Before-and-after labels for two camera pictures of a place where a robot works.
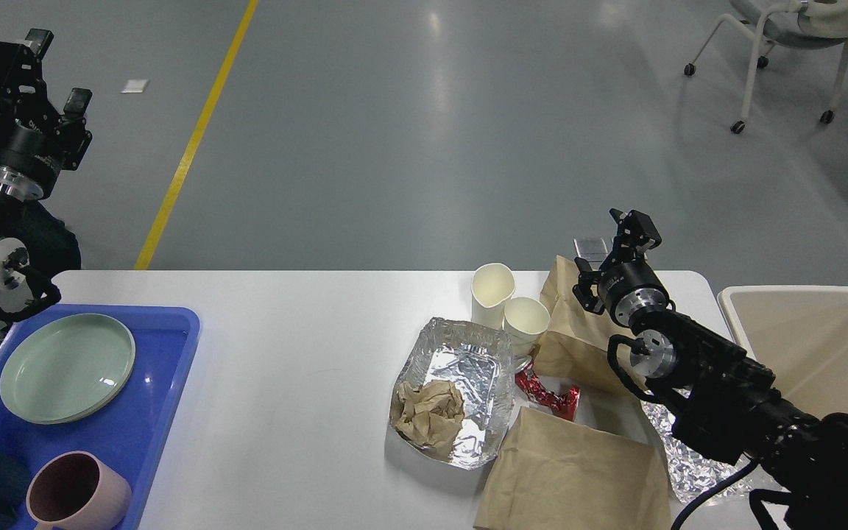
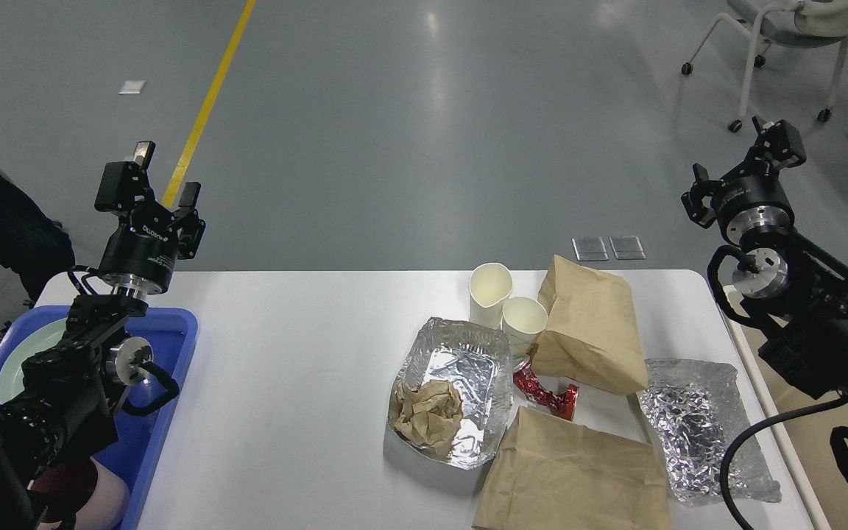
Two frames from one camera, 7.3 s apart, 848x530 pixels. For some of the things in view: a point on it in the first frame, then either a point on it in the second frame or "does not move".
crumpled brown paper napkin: x=432 y=415 does not move
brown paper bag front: x=559 y=473 does not move
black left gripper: x=8 y=156 -> x=140 y=254
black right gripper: x=629 y=284 -> x=754 y=210
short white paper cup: x=524 y=320 does not move
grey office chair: x=804 y=23 does not move
